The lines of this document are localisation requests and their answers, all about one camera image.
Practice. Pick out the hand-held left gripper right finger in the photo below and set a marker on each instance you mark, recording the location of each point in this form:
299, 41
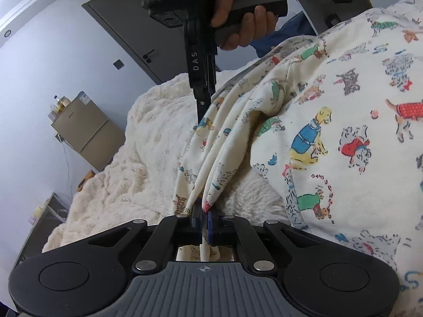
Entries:
211, 228

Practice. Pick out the orange box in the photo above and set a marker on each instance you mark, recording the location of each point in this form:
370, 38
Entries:
86, 180

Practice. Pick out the fluffy cream blanket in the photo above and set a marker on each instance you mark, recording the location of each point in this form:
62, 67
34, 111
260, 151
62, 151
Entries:
132, 171

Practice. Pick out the yellow box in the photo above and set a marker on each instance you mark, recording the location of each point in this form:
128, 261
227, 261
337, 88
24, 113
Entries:
38, 214

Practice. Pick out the blue bag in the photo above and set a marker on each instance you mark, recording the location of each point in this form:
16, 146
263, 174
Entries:
287, 36

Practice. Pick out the cream dog print garment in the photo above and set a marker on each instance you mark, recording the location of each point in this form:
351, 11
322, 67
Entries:
330, 171

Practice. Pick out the black wall switch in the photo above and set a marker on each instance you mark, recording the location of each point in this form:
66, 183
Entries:
119, 64

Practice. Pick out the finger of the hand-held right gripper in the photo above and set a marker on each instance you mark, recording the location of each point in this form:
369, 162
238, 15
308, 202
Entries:
212, 72
202, 105

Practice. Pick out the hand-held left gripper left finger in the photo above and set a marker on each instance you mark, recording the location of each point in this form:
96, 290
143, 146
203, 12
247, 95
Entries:
197, 224

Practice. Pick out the beige mini fridge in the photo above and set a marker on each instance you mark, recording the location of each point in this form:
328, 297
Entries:
89, 128

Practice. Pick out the grey folding table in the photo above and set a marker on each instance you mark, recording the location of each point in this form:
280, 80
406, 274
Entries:
43, 231

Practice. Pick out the grey door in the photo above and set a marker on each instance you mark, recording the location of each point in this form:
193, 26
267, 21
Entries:
132, 23

